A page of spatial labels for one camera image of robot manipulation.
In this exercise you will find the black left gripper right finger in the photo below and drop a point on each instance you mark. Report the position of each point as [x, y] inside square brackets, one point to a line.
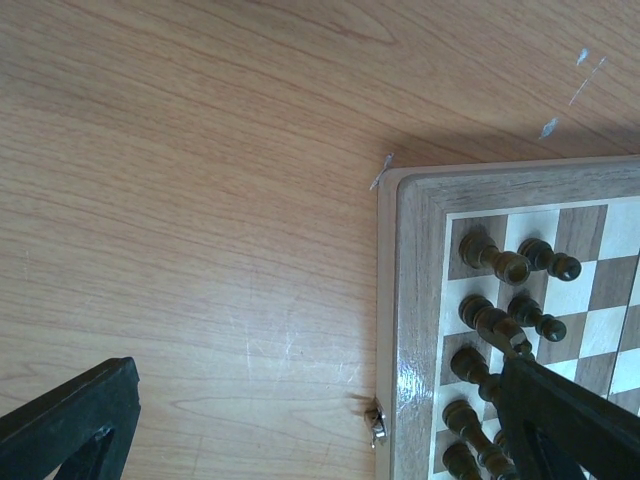
[556, 429]

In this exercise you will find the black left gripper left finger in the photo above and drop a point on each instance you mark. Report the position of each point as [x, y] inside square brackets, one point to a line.
[82, 429]

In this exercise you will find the dark chess queen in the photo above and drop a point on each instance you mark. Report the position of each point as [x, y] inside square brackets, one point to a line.
[461, 419]

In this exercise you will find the dark chess king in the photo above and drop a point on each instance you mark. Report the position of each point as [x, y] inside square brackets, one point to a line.
[460, 463]

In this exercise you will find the dark chess bishop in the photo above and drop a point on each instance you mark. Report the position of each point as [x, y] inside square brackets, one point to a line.
[470, 366]

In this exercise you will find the dark chess knight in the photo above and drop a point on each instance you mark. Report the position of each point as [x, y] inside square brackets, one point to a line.
[495, 326]

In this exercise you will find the metal board clasp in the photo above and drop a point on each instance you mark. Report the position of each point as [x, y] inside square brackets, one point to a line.
[375, 419]

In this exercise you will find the wooden chess board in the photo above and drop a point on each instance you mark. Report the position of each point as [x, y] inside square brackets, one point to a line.
[587, 208]

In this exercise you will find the dark chess rook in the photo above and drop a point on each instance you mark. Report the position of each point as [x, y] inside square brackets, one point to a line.
[478, 250]

